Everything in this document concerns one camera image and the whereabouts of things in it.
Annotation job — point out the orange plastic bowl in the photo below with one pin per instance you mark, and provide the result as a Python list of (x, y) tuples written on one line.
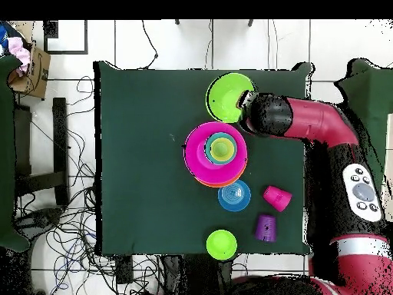
[(215, 184)]

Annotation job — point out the pink cloth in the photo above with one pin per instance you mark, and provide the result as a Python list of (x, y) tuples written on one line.
[(18, 50)]

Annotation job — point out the large green plastic bowl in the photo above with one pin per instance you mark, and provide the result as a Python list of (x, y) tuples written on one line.
[(222, 98)]

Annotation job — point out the green covered side table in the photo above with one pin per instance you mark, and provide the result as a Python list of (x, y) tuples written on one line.
[(374, 107), (6, 153)]

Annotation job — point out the cardboard box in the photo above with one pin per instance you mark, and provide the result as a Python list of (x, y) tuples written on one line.
[(36, 76)]

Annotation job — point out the blue fabric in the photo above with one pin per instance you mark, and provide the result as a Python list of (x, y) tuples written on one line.
[(3, 33)]

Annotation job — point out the red plastic cup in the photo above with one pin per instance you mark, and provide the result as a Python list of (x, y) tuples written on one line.
[(276, 198)]

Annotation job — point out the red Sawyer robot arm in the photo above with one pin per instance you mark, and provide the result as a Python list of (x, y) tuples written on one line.
[(337, 184)]

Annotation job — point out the purple plastic cup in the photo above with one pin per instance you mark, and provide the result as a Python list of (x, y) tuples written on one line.
[(266, 229)]

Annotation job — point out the yellow plastic cup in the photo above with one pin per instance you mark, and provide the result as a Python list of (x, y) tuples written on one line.
[(222, 149)]

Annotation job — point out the white panel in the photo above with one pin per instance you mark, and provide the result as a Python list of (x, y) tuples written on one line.
[(389, 153)]

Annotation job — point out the black power strip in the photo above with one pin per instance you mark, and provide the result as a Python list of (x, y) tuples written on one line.
[(124, 270)]

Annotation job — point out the black leg frame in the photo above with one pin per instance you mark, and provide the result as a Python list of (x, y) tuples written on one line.
[(60, 138)]

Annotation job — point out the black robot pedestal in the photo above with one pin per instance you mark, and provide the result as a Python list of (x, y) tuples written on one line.
[(196, 276)]

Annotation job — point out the light blue plastic bowl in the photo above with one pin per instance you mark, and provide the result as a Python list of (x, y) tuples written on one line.
[(208, 153)]

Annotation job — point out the black square frame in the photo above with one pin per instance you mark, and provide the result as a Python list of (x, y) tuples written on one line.
[(66, 52)]

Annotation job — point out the pink plastic bowl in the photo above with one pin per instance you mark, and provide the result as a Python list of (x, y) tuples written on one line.
[(196, 159)]

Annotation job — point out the small green plastic bowl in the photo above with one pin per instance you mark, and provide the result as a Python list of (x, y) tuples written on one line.
[(221, 245)]

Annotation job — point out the black floor stand base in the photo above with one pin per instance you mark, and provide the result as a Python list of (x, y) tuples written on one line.
[(40, 216)]

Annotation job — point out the dark green tablecloth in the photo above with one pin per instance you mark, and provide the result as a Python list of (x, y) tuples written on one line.
[(138, 101)]

